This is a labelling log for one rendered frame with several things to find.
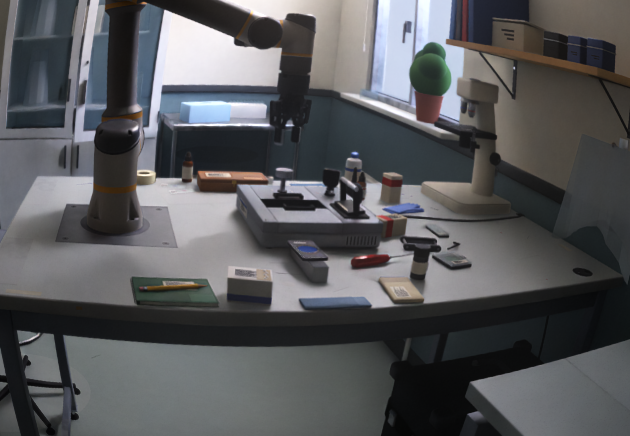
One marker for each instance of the white foam block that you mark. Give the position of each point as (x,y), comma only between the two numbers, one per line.
(249,110)

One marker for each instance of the blue daylight filter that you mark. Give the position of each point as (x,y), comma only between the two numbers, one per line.
(307,249)

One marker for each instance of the dark blue storage box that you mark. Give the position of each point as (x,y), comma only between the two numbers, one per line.
(577,48)
(600,54)

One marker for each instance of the dark side cabinet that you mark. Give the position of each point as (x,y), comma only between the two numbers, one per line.
(216,146)

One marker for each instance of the light blue foam block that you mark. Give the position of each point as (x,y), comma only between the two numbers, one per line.
(205,111)

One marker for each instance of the dark glass slide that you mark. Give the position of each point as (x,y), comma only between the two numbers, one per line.
(437,230)

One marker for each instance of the black clamp bar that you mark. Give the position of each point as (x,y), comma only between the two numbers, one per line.
(418,241)

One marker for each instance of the beige storage box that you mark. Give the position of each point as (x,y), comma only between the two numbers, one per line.
(516,35)

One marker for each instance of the green potted plant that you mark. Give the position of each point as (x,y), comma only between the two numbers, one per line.
(429,79)

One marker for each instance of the grey side table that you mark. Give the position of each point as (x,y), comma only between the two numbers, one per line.
(556,397)

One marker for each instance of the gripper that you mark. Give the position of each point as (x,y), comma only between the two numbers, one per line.
(293,89)

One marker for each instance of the black office chair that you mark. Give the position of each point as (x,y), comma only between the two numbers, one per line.
(443,387)

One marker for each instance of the beige box with red band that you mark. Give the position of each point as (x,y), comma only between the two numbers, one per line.
(392,225)

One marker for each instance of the beige labelled card box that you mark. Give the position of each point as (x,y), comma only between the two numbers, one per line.
(401,290)

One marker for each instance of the tall beige box red band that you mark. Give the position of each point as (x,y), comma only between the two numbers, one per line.
(392,187)

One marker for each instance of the grey square base plate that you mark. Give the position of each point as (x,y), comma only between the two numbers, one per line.
(117,232)

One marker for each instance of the small black hex key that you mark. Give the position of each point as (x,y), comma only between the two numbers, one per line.
(454,245)

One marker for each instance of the black filter holder bracket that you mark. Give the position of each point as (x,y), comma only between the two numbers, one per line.
(350,198)

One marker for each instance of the grey base illuminator body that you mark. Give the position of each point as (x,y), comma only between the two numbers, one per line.
(305,220)

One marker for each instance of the beige microscope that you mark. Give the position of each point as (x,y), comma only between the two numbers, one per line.
(475,161)

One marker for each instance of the brown glass bottle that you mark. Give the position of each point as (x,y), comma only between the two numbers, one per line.
(187,168)

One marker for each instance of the window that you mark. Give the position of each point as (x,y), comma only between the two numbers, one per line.
(413,38)

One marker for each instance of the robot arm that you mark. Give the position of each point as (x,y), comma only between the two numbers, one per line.
(123,62)

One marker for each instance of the blue flat case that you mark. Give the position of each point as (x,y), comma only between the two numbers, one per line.
(334,302)

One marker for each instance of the white and blue box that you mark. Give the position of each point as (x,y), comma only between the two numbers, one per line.
(249,285)

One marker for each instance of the white bottle with blue cap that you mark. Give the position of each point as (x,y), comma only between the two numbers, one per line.
(353,165)

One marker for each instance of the green notebook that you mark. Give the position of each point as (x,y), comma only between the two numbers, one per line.
(173,294)

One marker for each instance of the brown wooden case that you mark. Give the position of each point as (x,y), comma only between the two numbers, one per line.
(231,180)

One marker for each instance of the glass door cabinet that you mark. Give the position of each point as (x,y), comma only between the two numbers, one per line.
(44,62)

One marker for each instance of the dark slide with label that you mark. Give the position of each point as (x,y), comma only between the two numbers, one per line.
(452,259)

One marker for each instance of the black storage box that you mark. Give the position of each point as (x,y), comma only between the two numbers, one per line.
(555,45)

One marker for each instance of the pale blue leaning board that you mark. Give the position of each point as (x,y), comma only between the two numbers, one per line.
(595,195)

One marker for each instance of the grey round rheostat knob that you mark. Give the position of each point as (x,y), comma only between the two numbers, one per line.
(283,178)

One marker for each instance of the black rolling stool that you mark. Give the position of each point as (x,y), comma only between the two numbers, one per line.
(34,387)

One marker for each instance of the grey filter stand block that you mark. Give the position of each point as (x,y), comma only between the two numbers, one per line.
(312,268)

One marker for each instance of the yellow pencil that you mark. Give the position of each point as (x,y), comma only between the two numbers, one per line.
(172,287)

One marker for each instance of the blue folded cloth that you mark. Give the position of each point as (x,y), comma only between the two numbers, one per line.
(402,207)

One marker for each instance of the wooden wall shelf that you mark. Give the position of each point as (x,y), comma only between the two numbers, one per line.
(541,60)

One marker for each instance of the black density dial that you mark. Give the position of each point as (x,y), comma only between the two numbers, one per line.
(331,178)

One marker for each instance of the roll of masking tape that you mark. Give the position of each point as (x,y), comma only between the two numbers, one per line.
(146,176)

